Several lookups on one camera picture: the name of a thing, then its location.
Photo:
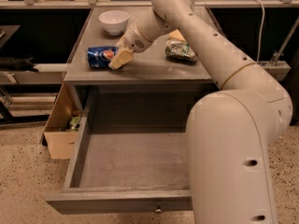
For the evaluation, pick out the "cardboard box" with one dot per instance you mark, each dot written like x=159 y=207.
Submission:
x=58 y=136

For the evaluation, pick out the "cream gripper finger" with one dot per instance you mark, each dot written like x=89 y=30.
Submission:
x=121 y=42
x=122 y=57

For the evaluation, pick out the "white bowl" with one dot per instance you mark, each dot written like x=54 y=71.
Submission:
x=114 y=22

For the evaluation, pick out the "green item in box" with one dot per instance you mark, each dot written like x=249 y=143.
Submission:
x=74 y=122

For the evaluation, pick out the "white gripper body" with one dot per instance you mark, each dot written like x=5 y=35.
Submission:
x=135 y=38

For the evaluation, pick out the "yellow sponge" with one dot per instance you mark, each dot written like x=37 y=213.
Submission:
x=176 y=35

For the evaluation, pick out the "open grey top drawer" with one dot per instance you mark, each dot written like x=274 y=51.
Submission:
x=128 y=161

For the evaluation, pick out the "blue pepsi can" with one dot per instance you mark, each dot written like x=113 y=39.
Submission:
x=99 y=57

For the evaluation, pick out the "black cloth on shelf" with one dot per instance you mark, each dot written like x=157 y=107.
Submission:
x=17 y=64

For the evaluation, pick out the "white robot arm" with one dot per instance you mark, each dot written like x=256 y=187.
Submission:
x=228 y=132

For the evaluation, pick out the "grey cabinet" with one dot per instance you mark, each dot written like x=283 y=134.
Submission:
x=150 y=81

